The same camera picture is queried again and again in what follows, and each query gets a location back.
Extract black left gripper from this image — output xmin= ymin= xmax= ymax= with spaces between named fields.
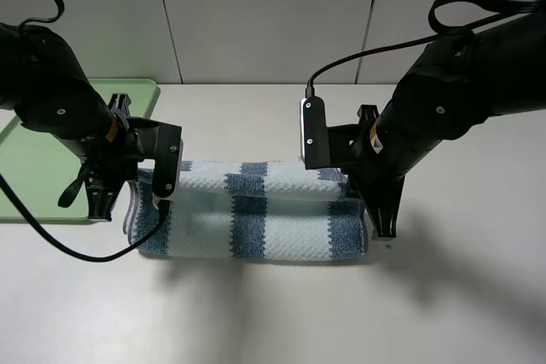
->
xmin=82 ymin=93 xmax=162 ymax=222

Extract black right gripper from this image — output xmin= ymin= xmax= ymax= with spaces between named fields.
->
xmin=328 ymin=104 xmax=410 ymax=240

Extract blue white striped towel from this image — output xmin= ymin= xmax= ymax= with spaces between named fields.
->
xmin=124 ymin=161 xmax=368 ymax=263

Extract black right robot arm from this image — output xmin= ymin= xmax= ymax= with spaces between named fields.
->
xmin=342 ymin=0 xmax=545 ymax=240

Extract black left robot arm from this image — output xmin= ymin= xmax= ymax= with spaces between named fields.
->
xmin=1 ymin=24 xmax=183 ymax=221

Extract green plastic tray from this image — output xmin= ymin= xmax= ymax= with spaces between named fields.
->
xmin=1 ymin=79 xmax=160 ymax=224

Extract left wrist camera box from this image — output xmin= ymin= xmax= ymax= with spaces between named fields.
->
xmin=152 ymin=123 xmax=183 ymax=199

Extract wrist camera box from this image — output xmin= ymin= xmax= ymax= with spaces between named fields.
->
xmin=152 ymin=123 xmax=183 ymax=199
xmin=299 ymin=96 xmax=330 ymax=170

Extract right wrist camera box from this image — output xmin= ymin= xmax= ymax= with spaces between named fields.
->
xmin=299 ymin=96 xmax=330 ymax=170

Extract black left camera cable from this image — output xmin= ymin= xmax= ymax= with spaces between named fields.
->
xmin=0 ymin=174 xmax=171 ymax=263

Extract black camera cable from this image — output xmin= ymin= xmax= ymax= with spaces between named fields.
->
xmin=0 ymin=174 xmax=171 ymax=263
xmin=304 ymin=14 xmax=517 ymax=101

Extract black right camera cable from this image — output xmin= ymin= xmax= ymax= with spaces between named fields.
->
xmin=304 ymin=14 xmax=517 ymax=101

